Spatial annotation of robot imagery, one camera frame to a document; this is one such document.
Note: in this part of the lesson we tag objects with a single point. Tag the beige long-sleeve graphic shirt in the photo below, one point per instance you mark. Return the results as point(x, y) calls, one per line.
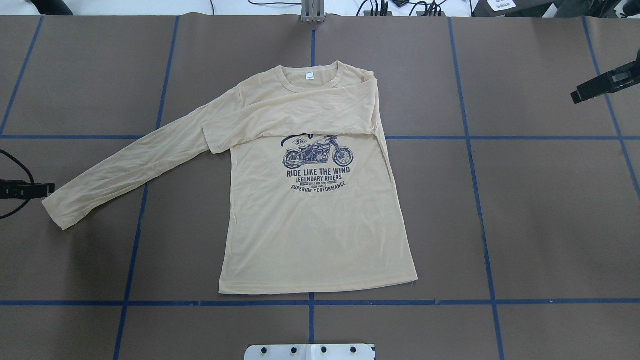
point(314, 206)

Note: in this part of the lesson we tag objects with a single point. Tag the aluminium frame post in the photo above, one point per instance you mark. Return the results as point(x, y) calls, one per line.
point(313, 11)

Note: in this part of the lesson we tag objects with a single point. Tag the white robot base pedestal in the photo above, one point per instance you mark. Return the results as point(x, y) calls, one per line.
point(336, 351)

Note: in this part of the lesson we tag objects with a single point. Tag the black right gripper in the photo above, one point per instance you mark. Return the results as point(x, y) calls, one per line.
point(607, 83)

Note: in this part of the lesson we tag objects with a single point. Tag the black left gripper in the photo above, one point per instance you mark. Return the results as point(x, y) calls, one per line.
point(31, 189)

